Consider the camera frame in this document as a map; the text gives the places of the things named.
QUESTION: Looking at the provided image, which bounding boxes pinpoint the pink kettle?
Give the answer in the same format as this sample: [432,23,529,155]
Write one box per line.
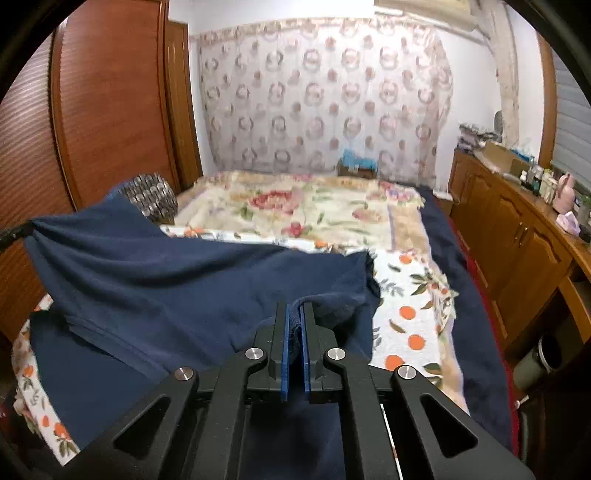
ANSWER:
[553,173,575,214]

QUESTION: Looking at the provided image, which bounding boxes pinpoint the grey window blind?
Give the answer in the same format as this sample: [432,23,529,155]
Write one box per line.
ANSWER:
[552,51,591,190]

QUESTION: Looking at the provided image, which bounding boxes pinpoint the orange print white blanket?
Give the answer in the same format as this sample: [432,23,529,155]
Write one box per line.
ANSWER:
[12,226,466,465]

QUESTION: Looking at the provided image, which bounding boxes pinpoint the patterned lace curtain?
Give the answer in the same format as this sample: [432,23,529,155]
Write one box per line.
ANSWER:
[197,16,454,187]

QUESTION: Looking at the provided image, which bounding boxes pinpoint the cardboard box on sideboard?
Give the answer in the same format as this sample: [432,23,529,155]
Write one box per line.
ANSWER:
[476,142,530,177]

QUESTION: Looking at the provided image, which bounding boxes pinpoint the navy bed sheet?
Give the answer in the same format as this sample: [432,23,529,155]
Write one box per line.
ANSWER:
[419,187,519,453]

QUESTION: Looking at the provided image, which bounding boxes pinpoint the floral cream bedspread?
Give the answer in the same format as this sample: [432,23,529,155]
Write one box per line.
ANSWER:
[174,171,431,255]

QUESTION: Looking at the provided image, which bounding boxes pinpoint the cardboard box blue contents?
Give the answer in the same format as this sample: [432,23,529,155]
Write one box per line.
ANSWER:
[338,149,378,179]

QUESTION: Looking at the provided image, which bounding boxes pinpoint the navy blue t-shirt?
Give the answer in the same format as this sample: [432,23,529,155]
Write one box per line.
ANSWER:
[25,194,381,479]

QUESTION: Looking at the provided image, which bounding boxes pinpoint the wooden louvered wardrobe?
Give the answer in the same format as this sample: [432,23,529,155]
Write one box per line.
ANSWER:
[1,1,202,340]

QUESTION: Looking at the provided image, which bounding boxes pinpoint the navy patterned silk garment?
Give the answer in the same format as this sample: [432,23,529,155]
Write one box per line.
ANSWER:
[107,173,178,224]

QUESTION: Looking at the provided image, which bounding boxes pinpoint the wooden sideboard cabinet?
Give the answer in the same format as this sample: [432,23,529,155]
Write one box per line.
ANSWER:
[449,151,590,348]

